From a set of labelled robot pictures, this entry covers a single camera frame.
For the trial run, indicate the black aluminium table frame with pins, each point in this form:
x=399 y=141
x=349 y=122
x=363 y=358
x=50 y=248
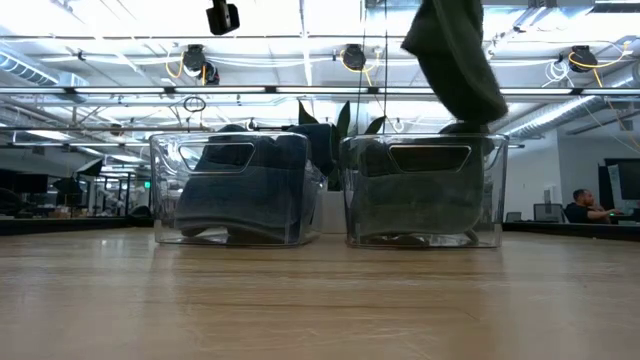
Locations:
x=75 y=226

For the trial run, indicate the green plant in white pot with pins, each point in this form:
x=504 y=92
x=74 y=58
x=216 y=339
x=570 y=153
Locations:
x=344 y=117

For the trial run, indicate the clear plastic bin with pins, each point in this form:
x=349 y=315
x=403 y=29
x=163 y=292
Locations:
x=495 y=210
x=165 y=200

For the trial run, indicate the black office chair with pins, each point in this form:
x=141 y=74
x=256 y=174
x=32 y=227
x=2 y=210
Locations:
x=548 y=212

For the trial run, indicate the black computer monitor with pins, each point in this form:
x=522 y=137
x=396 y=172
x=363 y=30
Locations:
x=631 y=180

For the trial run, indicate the long ceiling light bar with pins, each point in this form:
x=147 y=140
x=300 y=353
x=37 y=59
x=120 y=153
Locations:
x=320 y=90

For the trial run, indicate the person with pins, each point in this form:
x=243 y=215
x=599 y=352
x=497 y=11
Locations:
x=580 y=212

